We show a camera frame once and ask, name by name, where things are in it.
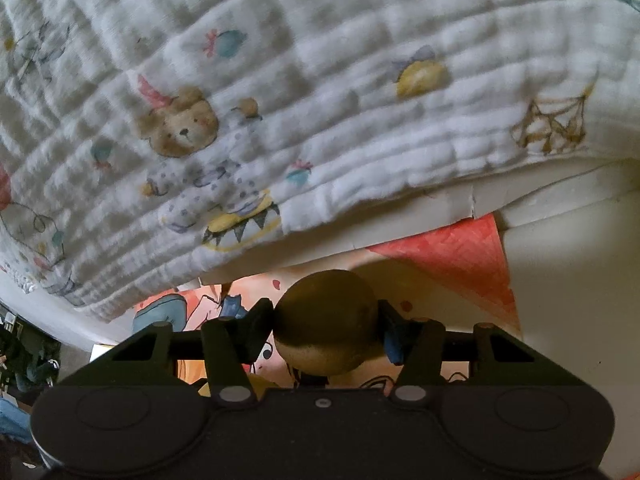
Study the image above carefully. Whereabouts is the dark brown round fruit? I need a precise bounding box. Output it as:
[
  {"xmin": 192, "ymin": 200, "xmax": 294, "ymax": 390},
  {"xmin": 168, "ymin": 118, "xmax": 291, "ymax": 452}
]
[{"xmin": 272, "ymin": 270, "xmax": 378, "ymax": 376}]

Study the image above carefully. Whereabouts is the colourful anime poster mat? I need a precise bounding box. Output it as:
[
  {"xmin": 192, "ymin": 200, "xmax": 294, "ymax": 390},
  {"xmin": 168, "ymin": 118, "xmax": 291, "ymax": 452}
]
[{"xmin": 131, "ymin": 211, "xmax": 524, "ymax": 396}]

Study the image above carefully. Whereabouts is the white printed muslin blanket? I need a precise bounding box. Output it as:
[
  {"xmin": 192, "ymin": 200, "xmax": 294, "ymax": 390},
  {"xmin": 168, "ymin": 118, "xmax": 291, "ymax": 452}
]
[{"xmin": 1, "ymin": 0, "xmax": 639, "ymax": 321}]

